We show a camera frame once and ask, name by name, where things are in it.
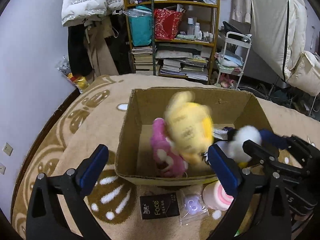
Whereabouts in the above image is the pink plush toy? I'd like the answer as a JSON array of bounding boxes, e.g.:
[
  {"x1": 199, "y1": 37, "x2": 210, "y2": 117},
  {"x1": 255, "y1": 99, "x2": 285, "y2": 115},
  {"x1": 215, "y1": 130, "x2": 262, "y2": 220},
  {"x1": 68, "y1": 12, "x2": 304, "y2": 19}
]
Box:
[{"x1": 150, "y1": 118, "x2": 188, "y2": 178}]

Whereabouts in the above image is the black face tissue pack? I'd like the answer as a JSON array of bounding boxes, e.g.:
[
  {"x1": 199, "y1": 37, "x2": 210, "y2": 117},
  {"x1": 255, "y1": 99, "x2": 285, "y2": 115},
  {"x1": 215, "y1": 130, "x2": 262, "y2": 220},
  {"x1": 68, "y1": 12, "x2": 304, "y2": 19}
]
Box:
[{"x1": 139, "y1": 192, "x2": 180, "y2": 220}]

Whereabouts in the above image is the teal gift bag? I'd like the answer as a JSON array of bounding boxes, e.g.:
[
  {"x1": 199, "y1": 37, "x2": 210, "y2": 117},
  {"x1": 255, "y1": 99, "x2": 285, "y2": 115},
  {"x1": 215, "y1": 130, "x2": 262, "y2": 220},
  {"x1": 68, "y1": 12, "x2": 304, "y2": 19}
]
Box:
[{"x1": 129, "y1": 5, "x2": 152, "y2": 47}]

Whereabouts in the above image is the yellow dog plush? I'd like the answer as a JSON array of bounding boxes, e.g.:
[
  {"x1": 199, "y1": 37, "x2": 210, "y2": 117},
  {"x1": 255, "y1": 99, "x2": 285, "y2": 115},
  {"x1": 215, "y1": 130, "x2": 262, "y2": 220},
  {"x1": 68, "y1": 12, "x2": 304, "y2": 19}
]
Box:
[{"x1": 164, "y1": 91, "x2": 214, "y2": 164}]

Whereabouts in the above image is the cream padded office chair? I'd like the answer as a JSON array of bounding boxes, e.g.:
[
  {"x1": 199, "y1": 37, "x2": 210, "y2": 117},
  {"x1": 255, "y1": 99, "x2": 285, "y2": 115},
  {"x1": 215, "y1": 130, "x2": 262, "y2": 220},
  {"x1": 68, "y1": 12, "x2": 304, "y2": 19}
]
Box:
[{"x1": 251, "y1": 0, "x2": 319, "y2": 96}]

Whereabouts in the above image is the pink swirl roll plush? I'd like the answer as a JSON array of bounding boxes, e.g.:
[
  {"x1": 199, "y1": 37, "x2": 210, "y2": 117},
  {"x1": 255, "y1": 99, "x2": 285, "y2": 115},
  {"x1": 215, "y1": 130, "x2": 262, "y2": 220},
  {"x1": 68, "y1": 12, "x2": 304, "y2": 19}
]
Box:
[{"x1": 202, "y1": 180, "x2": 234, "y2": 211}]

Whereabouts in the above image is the red gift bag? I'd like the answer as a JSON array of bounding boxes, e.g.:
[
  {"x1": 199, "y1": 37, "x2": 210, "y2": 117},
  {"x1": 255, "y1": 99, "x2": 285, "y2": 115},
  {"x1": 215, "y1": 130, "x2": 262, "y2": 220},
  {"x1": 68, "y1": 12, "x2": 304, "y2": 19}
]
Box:
[{"x1": 154, "y1": 8, "x2": 184, "y2": 41}]

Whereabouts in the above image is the white rolling cart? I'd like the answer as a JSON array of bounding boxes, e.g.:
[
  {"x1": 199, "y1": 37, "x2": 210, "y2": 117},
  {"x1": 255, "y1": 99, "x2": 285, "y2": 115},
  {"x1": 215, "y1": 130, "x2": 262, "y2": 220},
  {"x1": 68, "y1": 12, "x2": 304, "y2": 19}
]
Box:
[{"x1": 215, "y1": 31, "x2": 252, "y2": 90}]

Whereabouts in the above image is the clear bag with purple toy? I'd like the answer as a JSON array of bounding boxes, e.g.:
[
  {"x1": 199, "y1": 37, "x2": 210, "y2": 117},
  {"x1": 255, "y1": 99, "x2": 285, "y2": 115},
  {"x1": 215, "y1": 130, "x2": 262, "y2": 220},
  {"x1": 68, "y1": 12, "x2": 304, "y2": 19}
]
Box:
[{"x1": 178, "y1": 186, "x2": 209, "y2": 225}]

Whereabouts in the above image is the open cardboard box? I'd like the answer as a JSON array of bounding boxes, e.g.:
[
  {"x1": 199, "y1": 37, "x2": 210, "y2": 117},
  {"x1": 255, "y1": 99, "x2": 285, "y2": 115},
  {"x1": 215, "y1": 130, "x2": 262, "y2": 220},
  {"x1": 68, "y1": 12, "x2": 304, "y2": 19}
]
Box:
[{"x1": 115, "y1": 87, "x2": 271, "y2": 186}]

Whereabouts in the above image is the white fluffy penguin plush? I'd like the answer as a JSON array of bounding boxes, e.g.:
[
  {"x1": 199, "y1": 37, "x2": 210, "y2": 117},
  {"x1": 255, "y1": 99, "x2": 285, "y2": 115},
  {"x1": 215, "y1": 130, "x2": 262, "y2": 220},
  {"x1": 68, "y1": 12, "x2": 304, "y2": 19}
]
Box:
[{"x1": 212, "y1": 126, "x2": 262, "y2": 168}]

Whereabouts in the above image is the white puffer jacket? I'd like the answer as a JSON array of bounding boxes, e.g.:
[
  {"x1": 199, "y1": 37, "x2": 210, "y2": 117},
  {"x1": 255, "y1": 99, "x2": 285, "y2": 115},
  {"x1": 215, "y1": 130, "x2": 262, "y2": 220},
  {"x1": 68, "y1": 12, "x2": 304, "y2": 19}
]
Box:
[{"x1": 61, "y1": 0, "x2": 124, "y2": 27}]

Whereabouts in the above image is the stack of books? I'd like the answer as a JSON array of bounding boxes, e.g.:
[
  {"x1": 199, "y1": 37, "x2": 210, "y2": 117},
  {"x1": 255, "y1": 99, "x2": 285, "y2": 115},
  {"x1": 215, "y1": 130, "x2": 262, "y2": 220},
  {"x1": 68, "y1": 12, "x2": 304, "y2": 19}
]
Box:
[{"x1": 131, "y1": 42, "x2": 212, "y2": 82}]

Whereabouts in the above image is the beige trench coat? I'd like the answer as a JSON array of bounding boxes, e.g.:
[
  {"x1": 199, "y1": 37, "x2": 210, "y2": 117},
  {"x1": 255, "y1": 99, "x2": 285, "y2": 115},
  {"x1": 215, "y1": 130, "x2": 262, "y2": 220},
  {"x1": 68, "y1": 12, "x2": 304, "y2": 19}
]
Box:
[{"x1": 84, "y1": 21, "x2": 119, "y2": 77}]

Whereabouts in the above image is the wooden bookshelf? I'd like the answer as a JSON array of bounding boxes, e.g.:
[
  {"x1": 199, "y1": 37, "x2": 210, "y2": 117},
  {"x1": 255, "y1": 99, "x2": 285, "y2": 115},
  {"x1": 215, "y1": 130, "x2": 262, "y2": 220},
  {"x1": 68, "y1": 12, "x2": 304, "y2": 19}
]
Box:
[{"x1": 124, "y1": 0, "x2": 220, "y2": 83}]

